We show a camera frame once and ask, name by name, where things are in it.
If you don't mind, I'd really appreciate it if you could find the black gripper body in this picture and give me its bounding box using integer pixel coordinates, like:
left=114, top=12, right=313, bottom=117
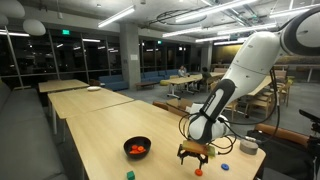
left=182, top=150, right=208, bottom=160

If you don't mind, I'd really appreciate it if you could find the black bowl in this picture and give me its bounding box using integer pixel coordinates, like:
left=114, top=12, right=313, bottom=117
left=123, top=135, right=152, bottom=160

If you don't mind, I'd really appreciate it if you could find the grey cylinder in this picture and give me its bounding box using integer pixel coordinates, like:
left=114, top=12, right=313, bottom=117
left=239, top=139, right=260, bottom=156

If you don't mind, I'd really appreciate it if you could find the cardboard box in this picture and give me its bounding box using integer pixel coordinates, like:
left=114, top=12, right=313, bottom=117
left=165, top=97, right=194, bottom=116

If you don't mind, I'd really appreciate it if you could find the wooden chair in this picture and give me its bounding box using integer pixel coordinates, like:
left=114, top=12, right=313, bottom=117
left=276, top=79, right=293, bottom=107
left=226, top=98, right=241, bottom=121
left=249, top=89, right=279, bottom=119

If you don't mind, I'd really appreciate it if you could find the wooden table with white legs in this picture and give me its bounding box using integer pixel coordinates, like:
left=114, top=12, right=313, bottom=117
left=162, top=74, right=203, bottom=100

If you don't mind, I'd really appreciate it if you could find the seated person in dark clothes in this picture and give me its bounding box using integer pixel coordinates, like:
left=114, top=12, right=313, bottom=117
left=199, top=66, right=213, bottom=88

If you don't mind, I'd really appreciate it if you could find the low wooden coffee table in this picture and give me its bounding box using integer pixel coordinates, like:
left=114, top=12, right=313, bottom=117
left=134, top=80, right=158, bottom=91

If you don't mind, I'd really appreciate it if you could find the long blue sofa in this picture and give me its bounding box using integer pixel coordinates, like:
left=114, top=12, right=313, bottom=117
left=140, top=68, right=181, bottom=84

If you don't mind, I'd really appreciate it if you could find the seated person in light shirt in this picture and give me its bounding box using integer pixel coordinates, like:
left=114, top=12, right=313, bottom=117
left=177, top=65, right=188, bottom=78

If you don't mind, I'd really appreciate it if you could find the brown leather chair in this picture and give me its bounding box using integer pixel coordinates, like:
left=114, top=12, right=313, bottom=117
left=246, top=122, right=316, bottom=180

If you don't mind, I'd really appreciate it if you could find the light wooden table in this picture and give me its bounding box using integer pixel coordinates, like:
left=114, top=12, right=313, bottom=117
left=47, top=87, right=135, bottom=136
left=37, top=78, right=90, bottom=108

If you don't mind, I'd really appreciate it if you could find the concrete column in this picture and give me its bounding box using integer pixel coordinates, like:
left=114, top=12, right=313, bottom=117
left=119, top=22, right=142, bottom=91

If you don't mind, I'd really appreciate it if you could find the linear ceiling light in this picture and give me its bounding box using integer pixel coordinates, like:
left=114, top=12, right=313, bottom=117
left=162, top=26, right=203, bottom=38
left=268, top=3, right=320, bottom=19
left=174, top=0, right=259, bottom=24
left=97, top=4, right=137, bottom=29
left=217, top=22, right=278, bottom=36

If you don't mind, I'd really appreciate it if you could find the grey upholstered bench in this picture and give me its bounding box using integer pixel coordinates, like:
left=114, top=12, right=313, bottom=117
left=0, top=79, right=69, bottom=180

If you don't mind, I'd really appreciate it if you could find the white globe lamp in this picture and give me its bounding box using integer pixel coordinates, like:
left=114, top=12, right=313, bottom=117
left=0, top=0, right=26, bottom=19
left=22, top=18, right=47, bottom=37
left=0, top=13, right=10, bottom=28

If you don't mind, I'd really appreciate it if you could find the black looped gripper cable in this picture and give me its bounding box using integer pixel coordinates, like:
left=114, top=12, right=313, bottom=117
left=178, top=113, right=201, bottom=141

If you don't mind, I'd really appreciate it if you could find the long black robot cable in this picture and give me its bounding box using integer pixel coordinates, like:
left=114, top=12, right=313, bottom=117
left=218, top=68, right=281, bottom=156

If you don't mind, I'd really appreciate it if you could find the black camera on tripod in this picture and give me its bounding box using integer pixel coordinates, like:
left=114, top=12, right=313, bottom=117
left=298, top=108, right=320, bottom=168

